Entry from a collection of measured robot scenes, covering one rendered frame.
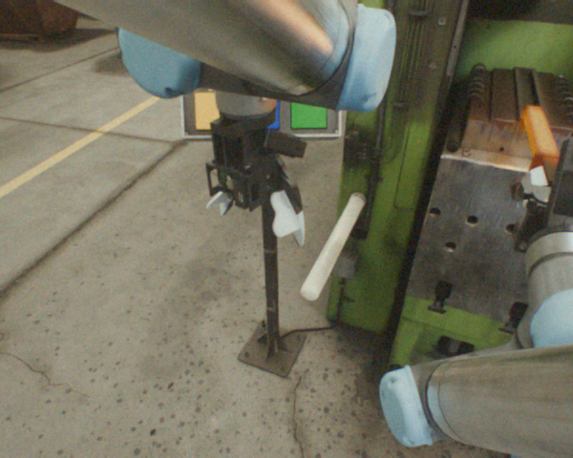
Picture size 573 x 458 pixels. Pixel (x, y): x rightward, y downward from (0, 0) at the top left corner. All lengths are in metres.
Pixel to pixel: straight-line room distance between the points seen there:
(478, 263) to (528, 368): 0.80
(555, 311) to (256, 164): 0.36
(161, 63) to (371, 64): 0.17
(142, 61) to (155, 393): 1.34
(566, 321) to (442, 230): 0.65
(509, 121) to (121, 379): 1.46
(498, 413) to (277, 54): 0.27
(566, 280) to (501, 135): 0.57
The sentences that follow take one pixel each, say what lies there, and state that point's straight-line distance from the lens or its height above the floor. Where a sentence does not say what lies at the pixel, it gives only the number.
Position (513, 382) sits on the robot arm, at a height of 1.08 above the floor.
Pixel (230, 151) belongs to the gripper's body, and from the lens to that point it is 0.50.
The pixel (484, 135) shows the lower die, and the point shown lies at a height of 0.95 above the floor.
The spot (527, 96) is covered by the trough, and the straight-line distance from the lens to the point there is 1.18.
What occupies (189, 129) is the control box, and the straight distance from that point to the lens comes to 0.88.
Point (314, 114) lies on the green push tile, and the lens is 0.86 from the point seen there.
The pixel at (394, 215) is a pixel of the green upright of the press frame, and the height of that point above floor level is 0.59.
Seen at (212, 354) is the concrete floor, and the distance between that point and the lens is 1.63.
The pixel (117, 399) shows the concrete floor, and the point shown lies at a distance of 1.62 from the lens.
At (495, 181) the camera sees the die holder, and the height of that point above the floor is 0.88.
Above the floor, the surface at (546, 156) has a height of 1.04.
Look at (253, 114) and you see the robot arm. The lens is 0.48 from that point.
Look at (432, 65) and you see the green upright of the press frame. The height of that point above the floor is 1.05.
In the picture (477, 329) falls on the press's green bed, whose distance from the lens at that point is 1.27.
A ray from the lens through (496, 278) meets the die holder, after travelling 1.13.
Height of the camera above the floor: 1.32
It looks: 38 degrees down
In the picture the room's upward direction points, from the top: straight up
